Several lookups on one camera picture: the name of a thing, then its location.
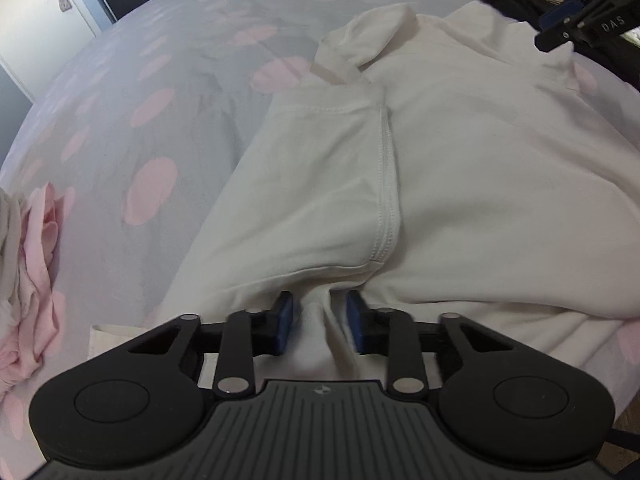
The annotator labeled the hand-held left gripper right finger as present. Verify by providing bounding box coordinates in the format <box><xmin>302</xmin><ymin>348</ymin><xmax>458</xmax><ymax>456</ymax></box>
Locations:
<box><xmin>346</xmin><ymin>290</ymin><xmax>526</xmax><ymax>400</ymax></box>

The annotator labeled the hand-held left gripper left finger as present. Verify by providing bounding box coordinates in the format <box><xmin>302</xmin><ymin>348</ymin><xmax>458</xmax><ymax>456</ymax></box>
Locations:
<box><xmin>100</xmin><ymin>291</ymin><xmax>301</xmax><ymax>398</ymax></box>

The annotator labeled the white t-shirt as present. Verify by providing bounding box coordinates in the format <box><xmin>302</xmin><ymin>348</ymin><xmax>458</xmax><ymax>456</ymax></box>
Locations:
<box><xmin>90</xmin><ymin>2</ymin><xmax>640</xmax><ymax>386</ymax></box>

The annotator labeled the stack of folded clothes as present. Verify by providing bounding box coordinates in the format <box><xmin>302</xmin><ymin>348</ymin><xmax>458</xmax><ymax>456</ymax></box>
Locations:
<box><xmin>0</xmin><ymin>182</ymin><xmax>68</xmax><ymax>397</ymax></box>

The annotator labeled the grey pink-dotted bedsheet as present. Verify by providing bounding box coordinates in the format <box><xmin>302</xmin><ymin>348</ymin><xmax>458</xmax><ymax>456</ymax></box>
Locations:
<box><xmin>0</xmin><ymin>0</ymin><xmax>640</xmax><ymax>480</ymax></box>

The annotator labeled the white door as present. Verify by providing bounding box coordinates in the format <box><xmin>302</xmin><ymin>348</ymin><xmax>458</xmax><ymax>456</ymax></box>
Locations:
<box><xmin>0</xmin><ymin>0</ymin><xmax>103</xmax><ymax>105</ymax></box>

